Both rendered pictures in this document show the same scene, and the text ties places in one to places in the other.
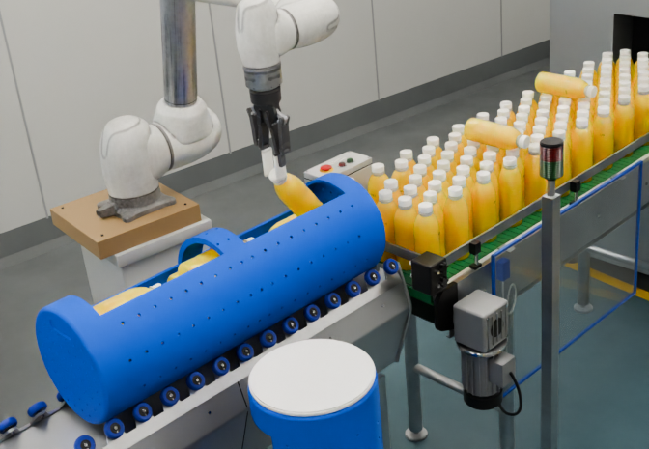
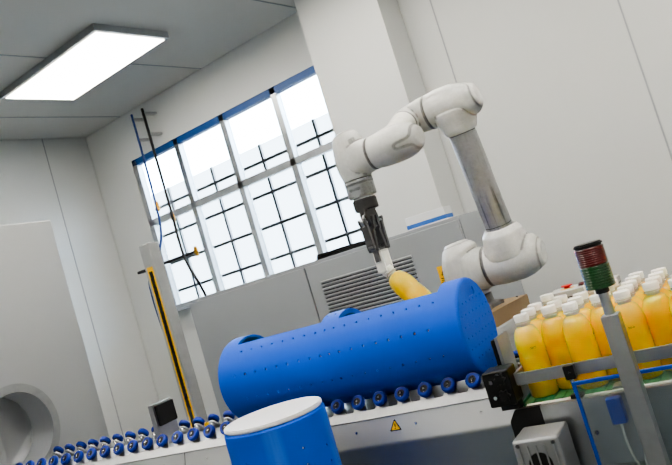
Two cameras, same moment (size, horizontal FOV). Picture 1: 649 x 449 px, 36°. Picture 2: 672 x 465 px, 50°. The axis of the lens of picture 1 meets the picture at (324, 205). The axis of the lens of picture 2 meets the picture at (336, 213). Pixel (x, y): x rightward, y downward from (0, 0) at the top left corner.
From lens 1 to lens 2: 258 cm
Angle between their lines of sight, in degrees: 75
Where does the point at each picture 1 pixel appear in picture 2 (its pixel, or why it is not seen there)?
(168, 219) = not seen: hidden behind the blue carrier
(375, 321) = (469, 424)
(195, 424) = not seen: hidden behind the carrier
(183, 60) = (475, 192)
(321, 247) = (387, 332)
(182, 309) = (272, 352)
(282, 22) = (351, 147)
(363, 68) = not seen: outside the picture
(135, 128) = (453, 247)
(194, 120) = (495, 241)
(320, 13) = (385, 135)
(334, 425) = (231, 446)
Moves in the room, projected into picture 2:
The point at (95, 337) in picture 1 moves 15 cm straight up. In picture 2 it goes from (225, 355) to (212, 312)
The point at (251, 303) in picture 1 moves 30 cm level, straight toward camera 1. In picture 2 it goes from (320, 362) to (226, 396)
